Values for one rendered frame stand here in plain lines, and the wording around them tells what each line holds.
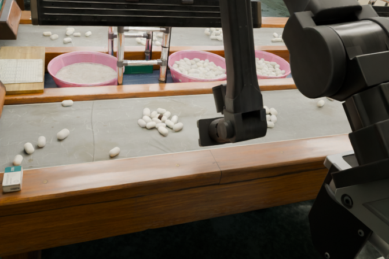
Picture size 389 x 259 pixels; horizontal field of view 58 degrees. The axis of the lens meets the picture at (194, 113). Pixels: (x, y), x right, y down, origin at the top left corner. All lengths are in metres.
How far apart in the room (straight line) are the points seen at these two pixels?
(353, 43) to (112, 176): 0.64
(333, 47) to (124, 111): 0.86
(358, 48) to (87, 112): 0.89
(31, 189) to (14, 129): 0.28
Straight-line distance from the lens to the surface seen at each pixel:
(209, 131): 0.83
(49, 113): 1.14
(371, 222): 0.40
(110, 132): 1.04
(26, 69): 1.31
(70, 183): 0.86
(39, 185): 0.87
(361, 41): 0.39
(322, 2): 0.43
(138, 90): 1.20
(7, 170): 0.89
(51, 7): 0.93
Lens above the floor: 1.37
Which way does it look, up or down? 33 degrees down
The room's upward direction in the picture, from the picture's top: 9 degrees clockwise
